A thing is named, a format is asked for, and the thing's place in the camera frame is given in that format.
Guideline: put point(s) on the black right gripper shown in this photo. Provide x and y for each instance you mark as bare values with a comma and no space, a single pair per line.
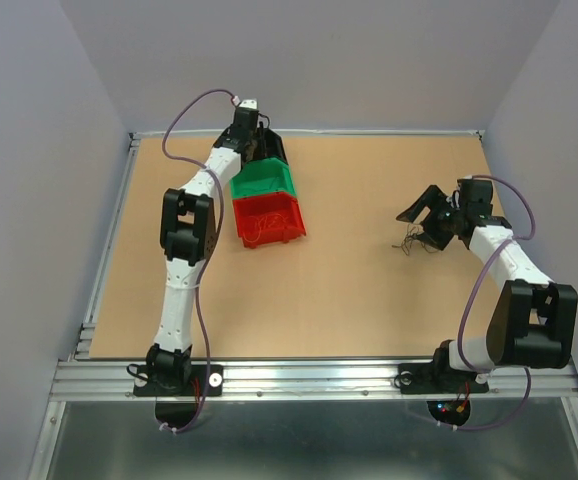
433,199

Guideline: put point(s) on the red plastic bin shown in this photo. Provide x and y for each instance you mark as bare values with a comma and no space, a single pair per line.
267,219

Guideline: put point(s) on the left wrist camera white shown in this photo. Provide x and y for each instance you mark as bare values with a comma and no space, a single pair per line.
250,104

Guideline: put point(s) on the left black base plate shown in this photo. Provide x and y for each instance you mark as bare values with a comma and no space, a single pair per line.
194,383

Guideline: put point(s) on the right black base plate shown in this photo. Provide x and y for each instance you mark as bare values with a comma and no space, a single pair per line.
426,379

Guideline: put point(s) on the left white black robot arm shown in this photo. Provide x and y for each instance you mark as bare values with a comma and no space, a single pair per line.
188,237

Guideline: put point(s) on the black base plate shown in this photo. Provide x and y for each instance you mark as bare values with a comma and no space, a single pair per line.
194,383
426,379

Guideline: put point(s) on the aluminium frame rail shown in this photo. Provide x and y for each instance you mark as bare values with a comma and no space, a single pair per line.
301,380

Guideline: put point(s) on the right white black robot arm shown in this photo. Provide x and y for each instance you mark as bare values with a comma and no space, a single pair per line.
533,322

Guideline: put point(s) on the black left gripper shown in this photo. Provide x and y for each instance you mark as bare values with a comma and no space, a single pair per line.
259,152

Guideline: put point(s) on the black plastic bin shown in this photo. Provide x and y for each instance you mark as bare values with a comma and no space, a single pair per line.
269,145

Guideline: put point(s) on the green plastic bin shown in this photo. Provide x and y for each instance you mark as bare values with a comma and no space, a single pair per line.
267,176

